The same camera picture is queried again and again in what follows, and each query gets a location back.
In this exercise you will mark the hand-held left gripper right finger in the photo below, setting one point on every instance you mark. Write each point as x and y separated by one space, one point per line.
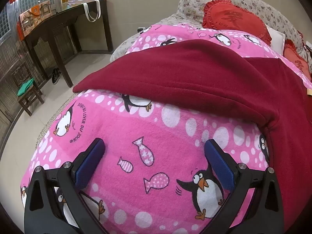
220 165

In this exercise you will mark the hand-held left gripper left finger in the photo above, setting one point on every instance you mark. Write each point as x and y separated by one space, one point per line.
89 163

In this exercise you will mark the dark red sweater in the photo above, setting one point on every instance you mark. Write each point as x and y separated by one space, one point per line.
195 78

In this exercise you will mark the pink penguin printed blanket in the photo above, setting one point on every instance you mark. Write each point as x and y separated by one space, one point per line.
158 151

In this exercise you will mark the small wooden stool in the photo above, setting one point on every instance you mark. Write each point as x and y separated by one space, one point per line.
30 98

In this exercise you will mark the pair of dark shoes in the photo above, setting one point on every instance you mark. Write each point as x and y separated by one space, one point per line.
56 75

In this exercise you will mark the green folded cloth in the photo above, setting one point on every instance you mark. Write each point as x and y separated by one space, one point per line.
24 87

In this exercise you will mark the floral bed sheet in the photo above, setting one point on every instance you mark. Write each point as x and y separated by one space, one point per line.
121 48

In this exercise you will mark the red heart ruffled cushion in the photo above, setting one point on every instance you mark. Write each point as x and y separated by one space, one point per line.
296 58
234 22

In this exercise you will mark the metal grille door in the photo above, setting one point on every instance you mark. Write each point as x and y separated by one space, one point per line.
9 53

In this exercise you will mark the white pillow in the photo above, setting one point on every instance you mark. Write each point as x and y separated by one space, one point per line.
276 39

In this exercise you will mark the dark wooden table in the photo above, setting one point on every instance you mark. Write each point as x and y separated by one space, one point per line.
65 17

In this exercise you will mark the orange gift box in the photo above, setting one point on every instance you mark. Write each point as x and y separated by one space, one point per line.
36 11

